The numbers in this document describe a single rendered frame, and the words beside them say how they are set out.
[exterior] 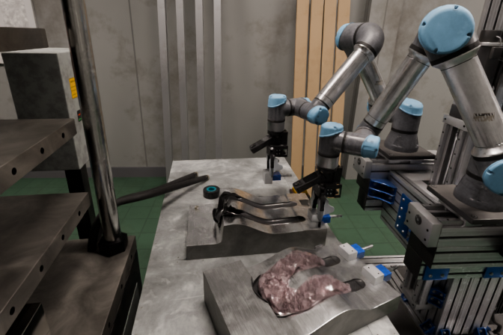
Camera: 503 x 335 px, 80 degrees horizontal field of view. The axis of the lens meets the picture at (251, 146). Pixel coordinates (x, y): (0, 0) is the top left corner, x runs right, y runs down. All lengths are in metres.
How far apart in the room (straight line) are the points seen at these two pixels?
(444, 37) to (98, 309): 1.19
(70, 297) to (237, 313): 0.54
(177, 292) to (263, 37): 2.58
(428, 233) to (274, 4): 2.53
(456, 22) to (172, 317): 1.06
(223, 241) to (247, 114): 2.29
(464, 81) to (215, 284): 0.84
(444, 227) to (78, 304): 1.14
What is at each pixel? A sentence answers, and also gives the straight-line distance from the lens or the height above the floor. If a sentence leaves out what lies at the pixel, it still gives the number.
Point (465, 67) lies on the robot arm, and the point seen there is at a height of 1.47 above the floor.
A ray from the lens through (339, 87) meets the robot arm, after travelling 1.23.
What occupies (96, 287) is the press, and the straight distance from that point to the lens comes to 1.14.
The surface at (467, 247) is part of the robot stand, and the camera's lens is 1.25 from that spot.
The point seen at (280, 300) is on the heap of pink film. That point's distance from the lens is 0.88.
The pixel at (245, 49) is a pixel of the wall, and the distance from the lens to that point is 3.14.
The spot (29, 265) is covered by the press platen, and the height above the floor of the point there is 1.04.
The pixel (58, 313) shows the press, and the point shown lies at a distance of 1.11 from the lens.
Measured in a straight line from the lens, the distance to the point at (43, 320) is 0.92.
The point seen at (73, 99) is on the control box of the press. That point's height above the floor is 1.31.
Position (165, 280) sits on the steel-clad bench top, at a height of 0.80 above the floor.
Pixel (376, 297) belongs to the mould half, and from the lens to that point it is 1.00.
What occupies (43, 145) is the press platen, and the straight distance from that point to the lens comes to 0.88.
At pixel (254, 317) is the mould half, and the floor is 0.91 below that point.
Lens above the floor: 1.54
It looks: 21 degrees down
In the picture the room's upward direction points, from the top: 1 degrees clockwise
